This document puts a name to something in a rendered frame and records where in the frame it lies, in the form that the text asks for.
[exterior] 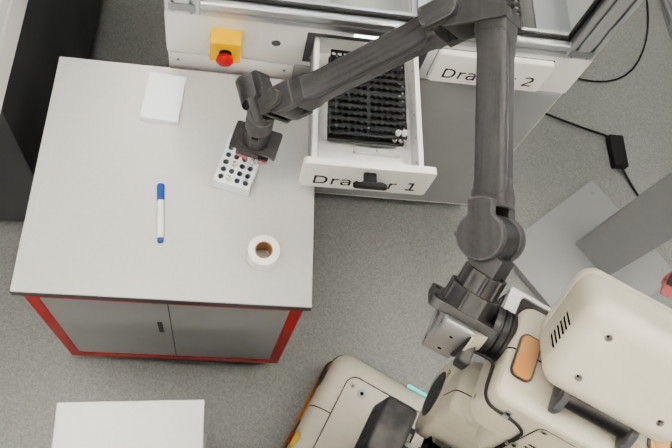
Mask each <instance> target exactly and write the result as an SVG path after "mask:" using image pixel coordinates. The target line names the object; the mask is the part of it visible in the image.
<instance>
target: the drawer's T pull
mask: <svg viewBox="0 0 672 448"><path fill-rule="evenodd" d="M353 187H354V188H358V189H370V190H382V191H385V190H387V184H382V183H377V174H376V173H367V172H365V173H364V175H363V182H358V181H355V182H353Z"/></svg>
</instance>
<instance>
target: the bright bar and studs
mask: <svg viewBox="0 0 672 448"><path fill-rule="evenodd" d="M353 154H362V155H373V156H384V157H395V158H399V156H400V151H399V150H388V149H377V148H366V147H355V146H354V147H353Z"/></svg>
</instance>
